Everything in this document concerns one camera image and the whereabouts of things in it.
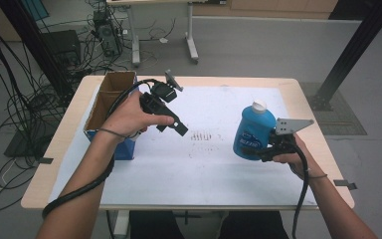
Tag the person's leg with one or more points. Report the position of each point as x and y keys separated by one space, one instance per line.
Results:
x=155 y=225
x=252 y=227

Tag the black stand base plate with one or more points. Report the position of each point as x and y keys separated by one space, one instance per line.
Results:
x=23 y=146

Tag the white desk on wheels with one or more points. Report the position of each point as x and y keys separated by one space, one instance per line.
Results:
x=191 y=33

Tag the white table leg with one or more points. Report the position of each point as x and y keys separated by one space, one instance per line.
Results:
x=121 y=225

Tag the person's right leg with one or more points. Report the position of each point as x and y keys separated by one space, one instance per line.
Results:
x=252 y=227

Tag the person's right hand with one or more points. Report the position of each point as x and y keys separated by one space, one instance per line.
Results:
x=303 y=159

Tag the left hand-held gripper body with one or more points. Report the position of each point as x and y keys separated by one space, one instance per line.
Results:
x=155 y=103

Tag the blue bottle with white cap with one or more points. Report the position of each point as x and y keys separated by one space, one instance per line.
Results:
x=253 y=132

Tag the thin black wrist band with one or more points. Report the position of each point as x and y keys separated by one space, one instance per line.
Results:
x=318 y=176
x=112 y=132

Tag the blue cardboard box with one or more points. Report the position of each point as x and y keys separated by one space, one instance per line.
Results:
x=112 y=87

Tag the white table mat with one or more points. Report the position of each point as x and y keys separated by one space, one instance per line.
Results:
x=212 y=172

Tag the black tape strip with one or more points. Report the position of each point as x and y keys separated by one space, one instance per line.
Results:
x=344 y=184
x=45 y=160

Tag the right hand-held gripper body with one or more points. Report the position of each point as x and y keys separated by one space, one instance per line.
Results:
x=290 y=126

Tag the black equipment case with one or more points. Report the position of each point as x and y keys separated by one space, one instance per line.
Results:
x=63 y=46

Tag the person's left leg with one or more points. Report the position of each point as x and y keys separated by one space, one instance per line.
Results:
x=155 y=225

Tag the person's left hand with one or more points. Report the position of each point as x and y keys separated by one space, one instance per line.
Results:
x=129 y=118

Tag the black metal stand post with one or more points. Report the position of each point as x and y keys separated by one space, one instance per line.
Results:
x=36 y=43
x=354 y=49

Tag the black computer tower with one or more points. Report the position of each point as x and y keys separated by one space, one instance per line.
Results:
x=107 y=33

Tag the dark grey floor mat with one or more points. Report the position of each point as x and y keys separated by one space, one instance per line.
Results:
x=341 y=113

